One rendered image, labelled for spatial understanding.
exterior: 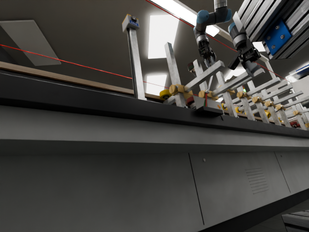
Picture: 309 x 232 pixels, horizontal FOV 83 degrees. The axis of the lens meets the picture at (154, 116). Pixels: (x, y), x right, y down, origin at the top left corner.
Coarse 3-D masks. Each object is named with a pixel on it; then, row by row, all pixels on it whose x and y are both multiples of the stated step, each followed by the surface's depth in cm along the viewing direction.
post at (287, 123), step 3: (276, 96) 190; (276, 99) 189; (279, 111) 186; (282, 111) 183; (282, 114) 183; (285, 114) 183; (282, 117) 183; (285, 117) 181; (285, 120) 181; (285, 123) 180; (288, 123) 178; (288, 126) 178
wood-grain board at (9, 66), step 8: (0, 64) 70; (8, 64) 72; (24, 72) 75; (32, 72) 76; (40, 72) 78; (48, 72) 80; (64, 80) 83; (72, 80) 85; (80, 80) 88; (104, 88) 94; (112, 88) 97; (120, 88) 100; (152, 96) 112; (224, 112) 156; (272, 120) 212
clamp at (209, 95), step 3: (201, 90) 111; (204, 90) 111; (201, 93) 110; (204, 93) 109; (210, 93) 112; (201, 96) 110; (204, 96) 109; (207, 96) 109; (210, 96) 110; (216, 96) 115; (213, 99) 115; (216, 99) 115
